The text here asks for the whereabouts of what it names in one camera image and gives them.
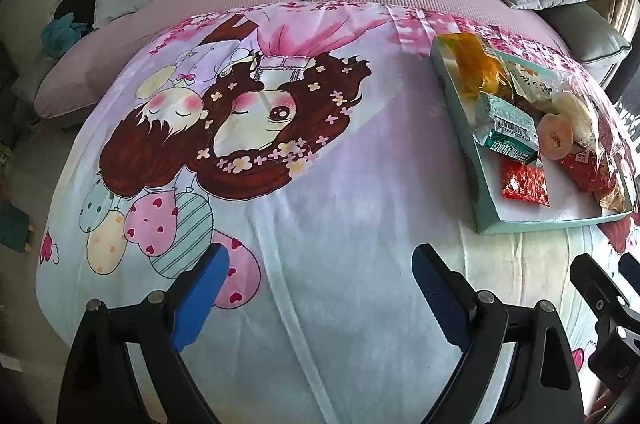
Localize person's right hand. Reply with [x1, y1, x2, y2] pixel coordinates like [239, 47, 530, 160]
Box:
[582, 391, 621, 424]

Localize red diamond-patterned snack packet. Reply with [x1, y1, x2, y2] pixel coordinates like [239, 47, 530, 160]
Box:
[501, 160, 551, 207]

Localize beige bread packet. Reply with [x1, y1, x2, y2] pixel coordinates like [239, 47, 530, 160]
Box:
[597, 174, 632, 212]

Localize red crinkled snack packet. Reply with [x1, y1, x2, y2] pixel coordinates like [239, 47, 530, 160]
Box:
[560, 149, 626, 195]

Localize teal fabric object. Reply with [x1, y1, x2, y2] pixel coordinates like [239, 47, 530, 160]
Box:
[0, 199, 37, 251]

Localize teal cloth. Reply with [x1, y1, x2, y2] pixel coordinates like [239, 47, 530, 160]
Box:
[41, 14, 93, 58]

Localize light green snack packet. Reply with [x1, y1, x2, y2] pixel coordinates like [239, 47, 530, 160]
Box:
[474, 92, 518, 145]

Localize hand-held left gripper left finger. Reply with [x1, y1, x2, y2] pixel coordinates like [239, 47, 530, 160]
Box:
[67, 243, 231, 424]

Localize printed cartoon blanket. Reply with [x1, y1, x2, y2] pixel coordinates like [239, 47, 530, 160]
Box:
[35, 2, 640, 424]

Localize green and white snack packet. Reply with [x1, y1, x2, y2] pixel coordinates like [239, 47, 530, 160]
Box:
[477, 114, 541, 164]

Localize teal box lid tray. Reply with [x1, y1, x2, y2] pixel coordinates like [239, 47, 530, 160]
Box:
[430, 34, 635, 236]

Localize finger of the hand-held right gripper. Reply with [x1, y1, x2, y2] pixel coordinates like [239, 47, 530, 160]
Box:
[619, 253, 640, 282]
[570, 254, 632, 332]

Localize orange bread packet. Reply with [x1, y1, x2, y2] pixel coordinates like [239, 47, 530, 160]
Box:
[447, 33, 513, 98]

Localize pink clear cake packet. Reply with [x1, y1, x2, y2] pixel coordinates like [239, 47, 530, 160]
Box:
[550, 72, 626, 155]

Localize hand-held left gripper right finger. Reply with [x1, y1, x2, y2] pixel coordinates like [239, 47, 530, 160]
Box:
[411, 243, 586, 424]

